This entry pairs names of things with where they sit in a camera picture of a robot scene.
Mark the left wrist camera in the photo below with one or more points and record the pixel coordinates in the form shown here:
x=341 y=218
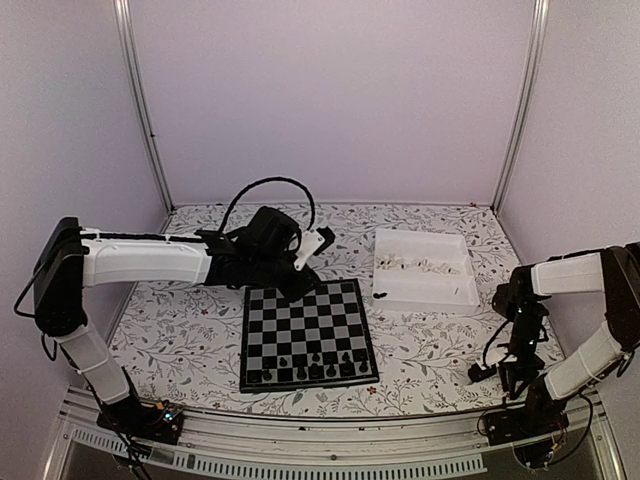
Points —
x=312 y=243

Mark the right aluminium frame post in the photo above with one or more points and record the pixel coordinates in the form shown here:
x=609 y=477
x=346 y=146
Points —
x=531 y=68

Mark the black white chessboard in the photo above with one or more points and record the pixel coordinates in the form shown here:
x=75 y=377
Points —
x=329 y=320

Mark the white plastic tray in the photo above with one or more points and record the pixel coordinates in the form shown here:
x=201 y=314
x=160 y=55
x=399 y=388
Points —
x=423 y=272

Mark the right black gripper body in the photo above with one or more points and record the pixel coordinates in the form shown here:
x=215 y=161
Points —
x=528 y=324

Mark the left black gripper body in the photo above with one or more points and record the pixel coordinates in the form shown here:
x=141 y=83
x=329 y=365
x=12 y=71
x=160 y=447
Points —
x=267 y=272

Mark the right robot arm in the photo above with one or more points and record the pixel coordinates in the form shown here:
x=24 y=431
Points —
x=592 y=298

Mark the aluminium frame post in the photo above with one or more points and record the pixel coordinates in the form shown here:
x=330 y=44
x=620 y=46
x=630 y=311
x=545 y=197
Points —
x=531 y=68
x=126 y=35

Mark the left aluminium frame post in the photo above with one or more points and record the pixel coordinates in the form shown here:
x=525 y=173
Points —
x=126 y=35

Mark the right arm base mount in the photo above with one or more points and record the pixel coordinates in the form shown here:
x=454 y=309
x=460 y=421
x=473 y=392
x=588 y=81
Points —
x=525 y=430

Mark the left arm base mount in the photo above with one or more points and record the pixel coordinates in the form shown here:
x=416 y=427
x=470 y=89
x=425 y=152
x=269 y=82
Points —
x=161 y=422

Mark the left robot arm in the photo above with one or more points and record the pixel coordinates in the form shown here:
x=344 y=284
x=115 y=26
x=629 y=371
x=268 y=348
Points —
x=77 y=259

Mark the black rook corner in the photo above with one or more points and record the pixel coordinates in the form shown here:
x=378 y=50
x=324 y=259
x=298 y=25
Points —
x=254 y=376

